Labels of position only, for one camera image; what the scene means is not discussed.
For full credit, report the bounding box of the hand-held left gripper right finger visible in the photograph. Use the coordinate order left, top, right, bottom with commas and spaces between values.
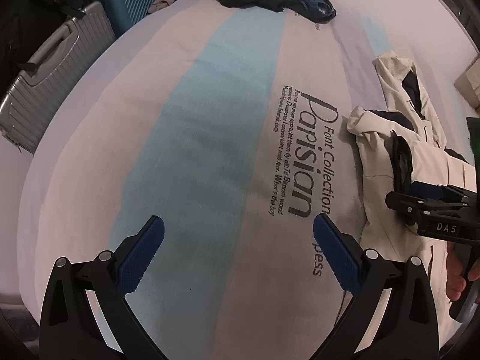
312, 213, 441, 360

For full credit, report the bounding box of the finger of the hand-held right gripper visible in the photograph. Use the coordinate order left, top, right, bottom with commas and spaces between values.
410, 181, 480, 205
386, 190, 474, 226

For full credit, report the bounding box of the person's right hand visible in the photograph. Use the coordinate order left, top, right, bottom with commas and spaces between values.
445, 241, 470, 301

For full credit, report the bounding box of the grey ribbed suitcase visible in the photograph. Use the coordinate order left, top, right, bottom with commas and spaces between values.
0, 2, 117, 154

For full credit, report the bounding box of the cardboard box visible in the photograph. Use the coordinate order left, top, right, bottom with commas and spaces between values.
454, 58, 480, 111

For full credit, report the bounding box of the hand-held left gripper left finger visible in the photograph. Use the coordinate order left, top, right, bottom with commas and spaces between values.
39, 215, 166, 360

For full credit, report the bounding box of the black bag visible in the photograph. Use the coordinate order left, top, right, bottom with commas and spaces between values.
0, 0, 76, 94

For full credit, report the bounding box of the striped printed blanket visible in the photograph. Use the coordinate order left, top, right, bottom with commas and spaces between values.
19, 0, 480, 360

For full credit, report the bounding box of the brown cloth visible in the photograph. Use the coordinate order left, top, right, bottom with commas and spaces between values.
148, 0, 175, 14

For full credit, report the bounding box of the beige jacket with black lining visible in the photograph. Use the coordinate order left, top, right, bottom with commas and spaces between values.
347, 50, 480, 346

